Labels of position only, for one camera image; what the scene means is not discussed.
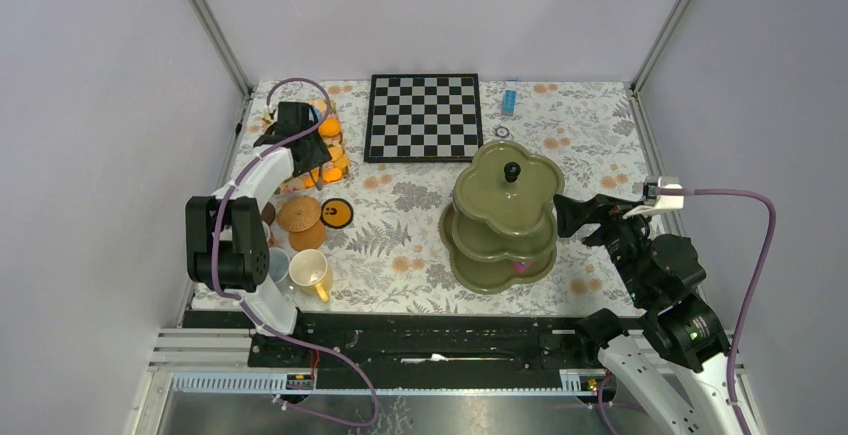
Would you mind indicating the black white chessboard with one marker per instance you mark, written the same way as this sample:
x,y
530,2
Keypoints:
x,y
418,118

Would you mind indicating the grey blue cup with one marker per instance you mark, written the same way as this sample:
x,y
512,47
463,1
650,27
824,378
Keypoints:
x,y
279,263

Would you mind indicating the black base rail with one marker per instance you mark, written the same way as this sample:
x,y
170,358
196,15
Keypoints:
x,y
430,352

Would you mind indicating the yellow handled mug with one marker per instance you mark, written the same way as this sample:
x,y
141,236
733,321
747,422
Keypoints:
x,y
310,270

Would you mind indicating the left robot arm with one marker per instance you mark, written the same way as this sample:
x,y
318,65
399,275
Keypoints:
x,y
227,248

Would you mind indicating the orange round coaster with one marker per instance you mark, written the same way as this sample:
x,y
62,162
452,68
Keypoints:
x,y
310,238

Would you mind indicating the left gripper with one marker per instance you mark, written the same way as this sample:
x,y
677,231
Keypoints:
x,y
320,154

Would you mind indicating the orange pastry pieces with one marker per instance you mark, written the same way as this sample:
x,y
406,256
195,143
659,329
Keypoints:
x,y
333,172

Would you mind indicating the kiwi purple cake slice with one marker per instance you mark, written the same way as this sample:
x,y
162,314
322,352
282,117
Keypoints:
x,y
521,267

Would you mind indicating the floral pastry tray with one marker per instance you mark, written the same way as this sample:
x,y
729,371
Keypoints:
x,y
319,157

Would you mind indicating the metal serving tongs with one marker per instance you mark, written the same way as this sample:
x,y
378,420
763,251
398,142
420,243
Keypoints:
x,y
318,179

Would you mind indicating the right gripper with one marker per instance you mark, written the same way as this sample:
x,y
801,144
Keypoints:
x,y
607,210

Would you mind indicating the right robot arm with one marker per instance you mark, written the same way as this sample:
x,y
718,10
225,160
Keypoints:
x,y
661,275

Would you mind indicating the green three-tier serving stand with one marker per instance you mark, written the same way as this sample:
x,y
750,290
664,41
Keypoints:
x,y
502,211

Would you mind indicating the black yellow smiley coaster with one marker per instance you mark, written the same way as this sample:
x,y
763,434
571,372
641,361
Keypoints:
x,y
336,213

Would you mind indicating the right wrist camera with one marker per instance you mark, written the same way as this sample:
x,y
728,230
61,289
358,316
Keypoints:
x,y
661,194

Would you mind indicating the blue rectangular block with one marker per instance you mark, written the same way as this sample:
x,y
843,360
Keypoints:
x,y
509,100

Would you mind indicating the orange round bun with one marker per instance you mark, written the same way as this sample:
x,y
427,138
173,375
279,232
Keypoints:
x,y
330,128

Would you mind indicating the dark brown coaster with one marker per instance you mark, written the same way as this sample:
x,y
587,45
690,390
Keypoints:
x,y
268,213

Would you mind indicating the woven rattan coaster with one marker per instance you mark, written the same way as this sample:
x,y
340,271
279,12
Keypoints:
x,y
299,214

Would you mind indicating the round waffle biscuit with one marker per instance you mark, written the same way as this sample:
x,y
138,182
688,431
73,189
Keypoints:
x,y
336,153

